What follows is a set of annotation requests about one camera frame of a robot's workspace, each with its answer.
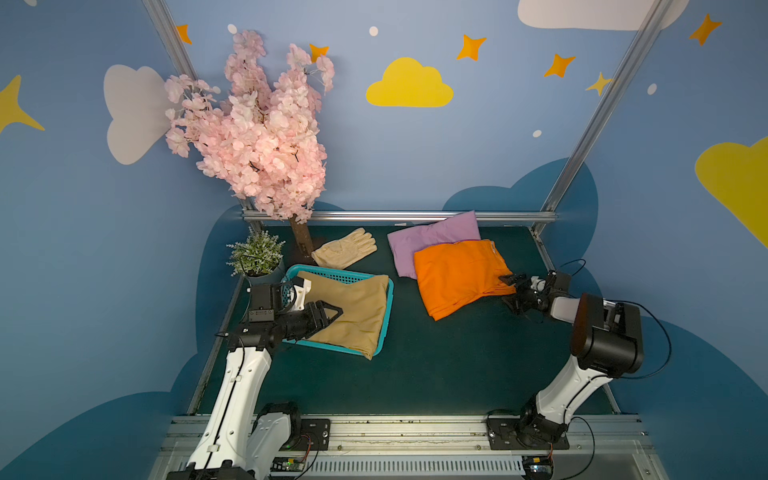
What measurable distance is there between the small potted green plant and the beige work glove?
0.20 meters

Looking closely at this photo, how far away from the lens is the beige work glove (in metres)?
1.13

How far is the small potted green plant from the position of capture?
91cm
